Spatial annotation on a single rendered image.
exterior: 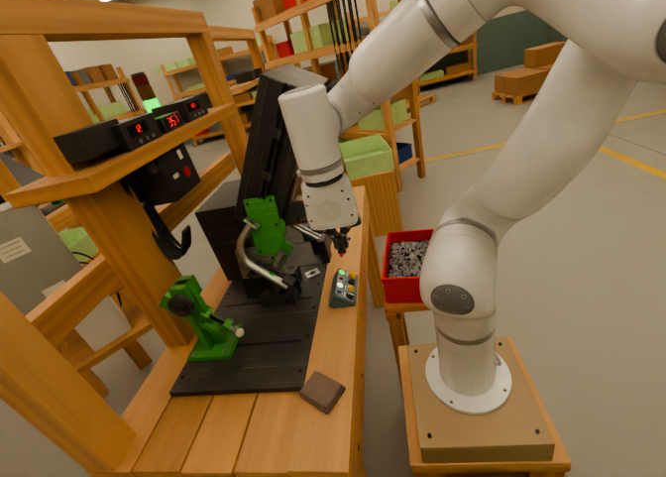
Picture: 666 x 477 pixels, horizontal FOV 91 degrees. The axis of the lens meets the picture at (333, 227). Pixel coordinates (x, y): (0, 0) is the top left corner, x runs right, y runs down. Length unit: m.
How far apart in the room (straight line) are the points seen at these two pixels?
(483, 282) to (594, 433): 1.49
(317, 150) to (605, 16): 0.39
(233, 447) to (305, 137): 0.77
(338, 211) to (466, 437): 0.54
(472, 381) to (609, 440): 1.21
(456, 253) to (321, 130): 0.30
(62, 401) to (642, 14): 1.13
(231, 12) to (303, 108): 9.90
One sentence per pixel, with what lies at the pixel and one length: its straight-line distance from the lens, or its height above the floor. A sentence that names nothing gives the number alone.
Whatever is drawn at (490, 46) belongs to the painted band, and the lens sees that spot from 10.69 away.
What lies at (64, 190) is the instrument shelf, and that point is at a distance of 0.99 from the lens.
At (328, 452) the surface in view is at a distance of 0.88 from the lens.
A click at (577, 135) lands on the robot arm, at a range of 0.51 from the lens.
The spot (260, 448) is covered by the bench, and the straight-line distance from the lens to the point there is 0.97.
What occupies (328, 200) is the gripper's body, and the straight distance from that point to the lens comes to 0.63.
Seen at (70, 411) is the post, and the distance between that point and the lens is 1.04.
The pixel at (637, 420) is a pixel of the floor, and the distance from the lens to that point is 2.08.
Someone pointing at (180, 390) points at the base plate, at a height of 0.90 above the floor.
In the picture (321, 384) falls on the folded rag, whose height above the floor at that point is 0.93.
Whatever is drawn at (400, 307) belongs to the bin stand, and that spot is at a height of 0.80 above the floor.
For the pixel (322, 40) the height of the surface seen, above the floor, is 1.72.
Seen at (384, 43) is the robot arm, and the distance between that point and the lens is 0.49.
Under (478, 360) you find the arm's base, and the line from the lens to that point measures 0.78.
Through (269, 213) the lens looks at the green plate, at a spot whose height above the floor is 1.21.
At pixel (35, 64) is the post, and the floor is 1.79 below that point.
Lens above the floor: 1.67
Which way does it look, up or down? 29 degrees down
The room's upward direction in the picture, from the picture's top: 15 degrees counter-clockwise
